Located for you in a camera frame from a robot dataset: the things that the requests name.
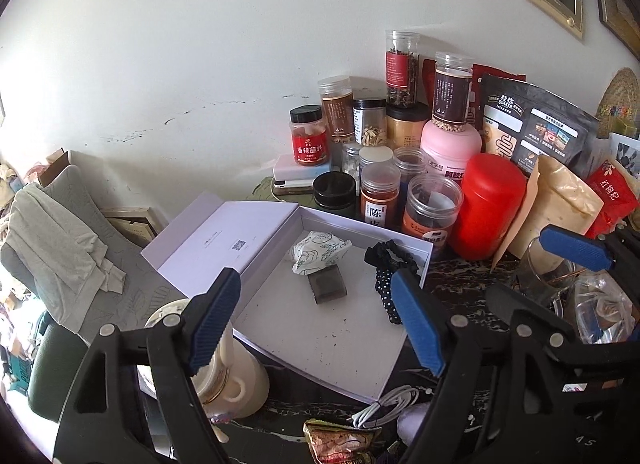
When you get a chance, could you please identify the white cloth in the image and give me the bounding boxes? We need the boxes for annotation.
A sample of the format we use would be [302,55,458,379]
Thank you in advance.
[2,183,128,334]

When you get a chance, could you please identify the white charging cable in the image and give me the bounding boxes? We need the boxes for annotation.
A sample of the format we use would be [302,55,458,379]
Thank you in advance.
[350,385,420,430]

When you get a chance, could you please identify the white power bank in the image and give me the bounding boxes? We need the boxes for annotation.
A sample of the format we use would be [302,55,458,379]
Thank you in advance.
[272,153,333,182]

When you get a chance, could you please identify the lavender gift box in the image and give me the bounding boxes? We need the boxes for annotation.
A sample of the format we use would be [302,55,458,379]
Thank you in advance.
[141,193,435,405]

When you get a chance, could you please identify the gold phone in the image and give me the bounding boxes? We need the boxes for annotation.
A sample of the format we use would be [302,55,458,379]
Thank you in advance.
[270,179,317,195]

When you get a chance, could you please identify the clear jar dark red contents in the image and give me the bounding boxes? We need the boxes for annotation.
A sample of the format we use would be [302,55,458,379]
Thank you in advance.
[392,145,428,182]

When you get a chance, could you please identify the small grey square packet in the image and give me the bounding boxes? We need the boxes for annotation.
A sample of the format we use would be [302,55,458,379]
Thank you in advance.
[307,267,348,305]

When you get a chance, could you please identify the black polka dot scrunchie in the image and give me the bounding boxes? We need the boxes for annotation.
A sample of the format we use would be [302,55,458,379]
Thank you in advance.
[364,239,421,327]

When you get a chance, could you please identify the green chair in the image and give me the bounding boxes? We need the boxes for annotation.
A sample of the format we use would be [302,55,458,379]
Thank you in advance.
[27,311,88,422]

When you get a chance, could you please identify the beige picture frame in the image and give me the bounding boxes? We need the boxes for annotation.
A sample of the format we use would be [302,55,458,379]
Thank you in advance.
[102,204,168,247]

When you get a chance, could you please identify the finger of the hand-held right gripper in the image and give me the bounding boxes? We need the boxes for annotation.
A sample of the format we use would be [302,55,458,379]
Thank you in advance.
[540,224,640,295]
[486,283,640,380]

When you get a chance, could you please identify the clear glass mug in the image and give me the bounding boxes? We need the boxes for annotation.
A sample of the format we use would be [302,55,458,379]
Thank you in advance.
[512,237,591,307]

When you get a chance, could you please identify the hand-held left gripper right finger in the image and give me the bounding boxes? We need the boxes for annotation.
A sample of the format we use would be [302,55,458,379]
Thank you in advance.
[391,269,581,464]

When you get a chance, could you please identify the black stand-up pouch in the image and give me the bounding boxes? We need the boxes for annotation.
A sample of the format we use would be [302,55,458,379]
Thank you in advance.
[479,73,601,180]

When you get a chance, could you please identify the tall red label tea jar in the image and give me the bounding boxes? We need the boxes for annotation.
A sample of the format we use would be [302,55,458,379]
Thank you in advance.
[384,29,420,108]

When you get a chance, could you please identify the small clear jar white pieces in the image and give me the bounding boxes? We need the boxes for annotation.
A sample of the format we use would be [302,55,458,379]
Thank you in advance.
[341,141,362,182]

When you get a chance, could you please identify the gold jar black lid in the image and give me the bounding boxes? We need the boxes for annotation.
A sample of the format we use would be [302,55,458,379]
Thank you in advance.
[386,103,431,151]

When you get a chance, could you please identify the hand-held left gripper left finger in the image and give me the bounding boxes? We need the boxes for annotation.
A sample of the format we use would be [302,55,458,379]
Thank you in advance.
[52,268,242,464]

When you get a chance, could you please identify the round woven wall ornament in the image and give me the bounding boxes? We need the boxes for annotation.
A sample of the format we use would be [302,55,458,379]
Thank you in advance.
[595,67,640,127]

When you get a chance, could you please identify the dark wall picture frame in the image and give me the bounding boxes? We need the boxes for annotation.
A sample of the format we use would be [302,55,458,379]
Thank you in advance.
[586,0,640,58]

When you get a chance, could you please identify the dark red pouch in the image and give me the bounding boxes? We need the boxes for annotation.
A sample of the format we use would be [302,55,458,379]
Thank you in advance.
[422,58,527,110]

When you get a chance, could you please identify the squat black jar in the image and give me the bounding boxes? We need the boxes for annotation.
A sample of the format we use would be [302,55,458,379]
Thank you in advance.
[312,171,357,216]

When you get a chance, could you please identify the red goji berry bag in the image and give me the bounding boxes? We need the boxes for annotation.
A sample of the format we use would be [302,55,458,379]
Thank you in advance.
[582,159,626,240]

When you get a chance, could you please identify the wide clear jar orange label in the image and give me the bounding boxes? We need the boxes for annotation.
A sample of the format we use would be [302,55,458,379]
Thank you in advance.
[401,175,464,244]

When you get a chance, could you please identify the brown cardboard piece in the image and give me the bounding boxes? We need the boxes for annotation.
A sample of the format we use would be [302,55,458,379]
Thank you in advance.
[39,148,72,186]

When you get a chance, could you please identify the grey leaf pattern pillow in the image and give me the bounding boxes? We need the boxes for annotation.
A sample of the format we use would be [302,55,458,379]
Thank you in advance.
[0,164,186,330]

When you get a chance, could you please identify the white printed card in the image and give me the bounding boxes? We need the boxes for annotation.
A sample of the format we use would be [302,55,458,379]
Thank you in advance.
[607,131,640,180]

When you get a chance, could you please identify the brown label clear jar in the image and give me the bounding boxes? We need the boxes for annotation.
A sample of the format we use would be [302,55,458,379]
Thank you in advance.
[318,76,355,140]

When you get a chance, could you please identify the purple sachet with tassel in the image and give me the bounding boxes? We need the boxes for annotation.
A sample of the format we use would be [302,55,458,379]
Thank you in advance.
[382,403,438,464]

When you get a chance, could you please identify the gold cereal packet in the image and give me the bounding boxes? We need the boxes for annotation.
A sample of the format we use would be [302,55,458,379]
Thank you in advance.
[302,418,391,464]

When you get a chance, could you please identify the cream cartoon dog kettle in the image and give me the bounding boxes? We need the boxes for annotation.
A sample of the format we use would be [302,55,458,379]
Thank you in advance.
[145,297,271,420]

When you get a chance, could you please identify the kraft paper pouch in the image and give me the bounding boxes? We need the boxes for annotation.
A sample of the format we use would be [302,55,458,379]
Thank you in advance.
[490,154,605,272]

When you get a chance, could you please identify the white printed tissue packet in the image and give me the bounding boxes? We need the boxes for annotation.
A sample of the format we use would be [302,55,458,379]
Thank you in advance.
[291,231,352,276]

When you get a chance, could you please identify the pink jar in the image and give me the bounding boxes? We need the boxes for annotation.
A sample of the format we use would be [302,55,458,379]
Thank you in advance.
[420,120,483,185]

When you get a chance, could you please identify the clear plastic bag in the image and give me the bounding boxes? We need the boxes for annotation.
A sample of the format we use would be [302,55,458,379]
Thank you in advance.
[570,269,638,345]

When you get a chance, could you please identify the clear jar orange powder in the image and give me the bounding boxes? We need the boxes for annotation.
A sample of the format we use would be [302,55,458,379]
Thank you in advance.
[360,163,402,229]

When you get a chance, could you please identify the red canister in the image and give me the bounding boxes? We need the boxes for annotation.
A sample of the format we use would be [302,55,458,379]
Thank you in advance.
[447,153,528,261]

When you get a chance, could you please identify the black lid herb slice jar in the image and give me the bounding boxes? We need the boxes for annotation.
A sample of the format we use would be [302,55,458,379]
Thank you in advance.
[352,98,388,147]

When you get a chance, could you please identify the red label chili jar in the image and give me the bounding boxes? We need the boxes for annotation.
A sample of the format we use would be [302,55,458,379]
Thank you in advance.
[289,105,330,166]

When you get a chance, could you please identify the tall dark label bean jar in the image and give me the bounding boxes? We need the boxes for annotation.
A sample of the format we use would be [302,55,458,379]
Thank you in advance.
[431,52,473,132]

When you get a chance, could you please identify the clear jar white lid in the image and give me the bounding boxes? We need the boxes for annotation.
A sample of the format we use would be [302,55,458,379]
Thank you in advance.
[359,147,395,170]

